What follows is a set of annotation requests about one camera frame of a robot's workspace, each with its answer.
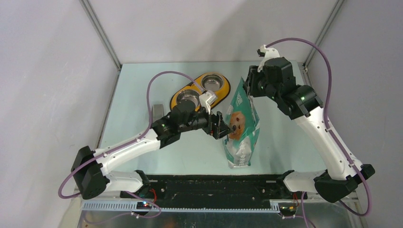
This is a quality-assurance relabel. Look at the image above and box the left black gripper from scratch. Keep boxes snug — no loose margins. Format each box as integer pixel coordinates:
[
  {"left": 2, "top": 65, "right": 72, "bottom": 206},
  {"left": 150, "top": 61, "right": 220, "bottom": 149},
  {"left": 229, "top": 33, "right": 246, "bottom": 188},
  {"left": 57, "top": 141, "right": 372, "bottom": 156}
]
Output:
[{"left": 179, "top": 102, "right": 233, "bottom": 139}]

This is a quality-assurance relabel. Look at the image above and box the green pet food bag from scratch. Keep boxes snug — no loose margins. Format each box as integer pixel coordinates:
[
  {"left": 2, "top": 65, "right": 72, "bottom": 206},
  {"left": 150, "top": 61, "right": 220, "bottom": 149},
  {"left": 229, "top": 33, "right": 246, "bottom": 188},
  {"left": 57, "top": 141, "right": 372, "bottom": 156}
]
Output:
[{"left": 222, "top": 78, "right": 260, "bottom": 169}]

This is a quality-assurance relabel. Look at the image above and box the metal food scoop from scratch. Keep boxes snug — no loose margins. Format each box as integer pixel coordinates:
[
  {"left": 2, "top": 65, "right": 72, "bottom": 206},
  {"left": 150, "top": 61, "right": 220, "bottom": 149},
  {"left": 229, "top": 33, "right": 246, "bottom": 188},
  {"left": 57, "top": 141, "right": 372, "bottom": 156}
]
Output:
[{"left": 152, "top": 104, "right": 164, "bottom": 120}]

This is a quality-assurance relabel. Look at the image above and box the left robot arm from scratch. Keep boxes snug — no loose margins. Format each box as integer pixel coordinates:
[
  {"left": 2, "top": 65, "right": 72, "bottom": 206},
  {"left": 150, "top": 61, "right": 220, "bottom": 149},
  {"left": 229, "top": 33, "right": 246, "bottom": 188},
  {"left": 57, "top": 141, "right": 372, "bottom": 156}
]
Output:
[{"left": 71, "top": 101, "right": 233, "bottom": 200}]

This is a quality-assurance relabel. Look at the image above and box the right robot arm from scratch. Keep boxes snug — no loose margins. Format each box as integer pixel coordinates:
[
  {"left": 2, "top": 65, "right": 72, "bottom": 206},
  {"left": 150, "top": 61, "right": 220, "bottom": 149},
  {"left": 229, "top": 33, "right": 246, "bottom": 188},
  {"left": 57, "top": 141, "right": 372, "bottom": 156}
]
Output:
[{"left": 243, "top": 57, "right": 375, "bottom": 203}]

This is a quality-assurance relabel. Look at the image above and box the yellow double bowl feeder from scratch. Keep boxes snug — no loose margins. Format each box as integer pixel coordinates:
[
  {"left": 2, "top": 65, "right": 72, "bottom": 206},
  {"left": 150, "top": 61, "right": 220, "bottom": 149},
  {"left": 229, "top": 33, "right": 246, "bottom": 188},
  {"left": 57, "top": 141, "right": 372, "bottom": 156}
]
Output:
[{"left": 170, "top": 72, "right": 230, "bottom": 111}]

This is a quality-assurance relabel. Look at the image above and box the right steel bowl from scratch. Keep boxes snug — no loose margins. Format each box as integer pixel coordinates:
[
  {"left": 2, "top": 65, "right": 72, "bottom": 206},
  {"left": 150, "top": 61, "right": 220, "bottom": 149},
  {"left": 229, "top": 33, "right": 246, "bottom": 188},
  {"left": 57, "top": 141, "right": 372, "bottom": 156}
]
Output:
[{"left": 201, "top": 73, "right": 224, "bottom": 92}]

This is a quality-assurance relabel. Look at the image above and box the steel bowl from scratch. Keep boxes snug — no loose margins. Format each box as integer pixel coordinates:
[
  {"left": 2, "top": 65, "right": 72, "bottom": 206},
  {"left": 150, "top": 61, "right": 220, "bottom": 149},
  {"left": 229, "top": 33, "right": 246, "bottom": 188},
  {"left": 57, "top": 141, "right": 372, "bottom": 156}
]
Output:
[
  {"left": 201, "top": 73, "right": 224, "bottom": 92},
  {"left": 176, "top": 89, "right": 200, "bottom": 107}
]

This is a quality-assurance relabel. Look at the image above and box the left steel bowl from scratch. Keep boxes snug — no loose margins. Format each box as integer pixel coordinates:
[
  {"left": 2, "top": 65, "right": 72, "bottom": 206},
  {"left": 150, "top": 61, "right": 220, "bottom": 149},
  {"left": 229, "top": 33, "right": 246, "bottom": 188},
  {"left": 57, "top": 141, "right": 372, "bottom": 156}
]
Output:
[{"left": 176, "top": 89, "right": 200, "bottom": 107}]

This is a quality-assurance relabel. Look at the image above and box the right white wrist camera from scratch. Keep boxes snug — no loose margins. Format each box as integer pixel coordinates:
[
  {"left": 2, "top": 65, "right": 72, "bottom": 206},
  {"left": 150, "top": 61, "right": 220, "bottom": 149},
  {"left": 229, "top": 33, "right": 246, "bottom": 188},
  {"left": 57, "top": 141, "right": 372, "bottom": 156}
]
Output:
[{"left": 257, "top": 45, "right": 280, "bottom": 73}]

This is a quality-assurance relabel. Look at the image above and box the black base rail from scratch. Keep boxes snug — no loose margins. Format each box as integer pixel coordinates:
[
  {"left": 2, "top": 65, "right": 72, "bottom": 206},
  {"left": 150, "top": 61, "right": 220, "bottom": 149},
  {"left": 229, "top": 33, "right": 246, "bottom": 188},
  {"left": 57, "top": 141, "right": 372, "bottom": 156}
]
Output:
[{"left": 138, "top": 174, "right": 302, "bottom": 208}]

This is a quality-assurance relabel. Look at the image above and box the grey slotted cable duct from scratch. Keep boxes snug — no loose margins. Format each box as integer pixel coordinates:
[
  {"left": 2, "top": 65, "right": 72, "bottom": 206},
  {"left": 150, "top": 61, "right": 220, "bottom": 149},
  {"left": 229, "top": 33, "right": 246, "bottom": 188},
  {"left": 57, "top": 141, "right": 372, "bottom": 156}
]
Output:
[{"left": 82, "top": 200, "right": 280, "bottom": 213}]

